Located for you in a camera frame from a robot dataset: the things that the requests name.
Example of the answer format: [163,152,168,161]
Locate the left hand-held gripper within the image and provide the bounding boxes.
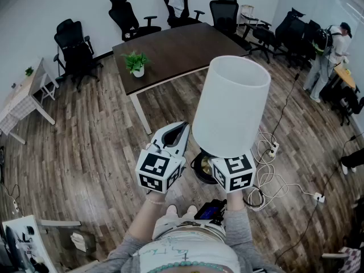
[135,121,191,194]

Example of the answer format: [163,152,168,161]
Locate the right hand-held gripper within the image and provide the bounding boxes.
[208,151,257,194]

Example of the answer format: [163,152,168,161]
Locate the white table lamp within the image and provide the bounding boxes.
[189,55,271,185]

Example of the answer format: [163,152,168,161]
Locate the person's left forearm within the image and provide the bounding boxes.
[123,191,167,244]

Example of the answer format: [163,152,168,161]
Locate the person's right forearm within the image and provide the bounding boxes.
[224,191,255,253]

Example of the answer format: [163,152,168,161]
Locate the dark brown conference table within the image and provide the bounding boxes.
[111,22,251,135]

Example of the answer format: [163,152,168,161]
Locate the black waist device blue screen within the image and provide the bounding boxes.
[194,198,228,226]

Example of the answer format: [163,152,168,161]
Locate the green plant in white pot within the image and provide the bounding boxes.
[119,51,152,78]

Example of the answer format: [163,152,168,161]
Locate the person's clothed torso and legs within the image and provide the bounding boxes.
[105,213,285,273]

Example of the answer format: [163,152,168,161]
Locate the pale plastic bag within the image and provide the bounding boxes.
[70,231,88,253]

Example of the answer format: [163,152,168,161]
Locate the white cross-braced stool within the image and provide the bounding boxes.
[32,72,60,105]

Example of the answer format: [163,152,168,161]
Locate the light wooden round table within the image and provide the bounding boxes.
[333,63,359,90]

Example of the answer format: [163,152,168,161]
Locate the checked cloth seat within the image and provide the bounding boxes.
[321,246,363,273]

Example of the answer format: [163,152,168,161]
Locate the black eared-headrest office chair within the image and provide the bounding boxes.
[274,7,309,68]

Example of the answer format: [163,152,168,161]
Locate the light wooden side table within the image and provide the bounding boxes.
[0,57,57,145]

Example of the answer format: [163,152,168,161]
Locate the white cluttered worktable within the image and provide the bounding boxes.
[0,214,55,273]

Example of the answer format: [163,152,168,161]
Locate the tangled white cable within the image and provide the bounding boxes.
[243,131,316,210]

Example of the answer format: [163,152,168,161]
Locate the long black floor cable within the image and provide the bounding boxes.
[254,72,300,164]
[275,134,364,264]

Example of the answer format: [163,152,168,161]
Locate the teal bead necklace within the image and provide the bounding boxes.
[147,261,230,273]

